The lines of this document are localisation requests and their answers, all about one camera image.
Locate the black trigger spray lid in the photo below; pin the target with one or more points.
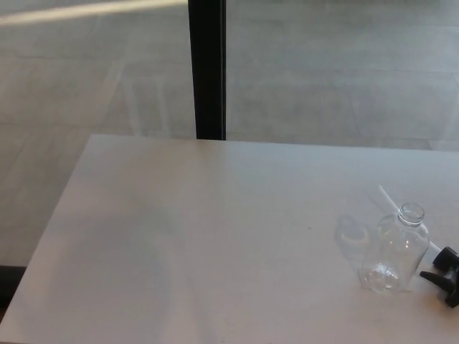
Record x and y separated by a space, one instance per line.
446 277

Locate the clear plastic spray bottle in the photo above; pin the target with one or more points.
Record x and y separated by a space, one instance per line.
398 258

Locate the black window frame post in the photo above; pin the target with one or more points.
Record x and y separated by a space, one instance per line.
209 71

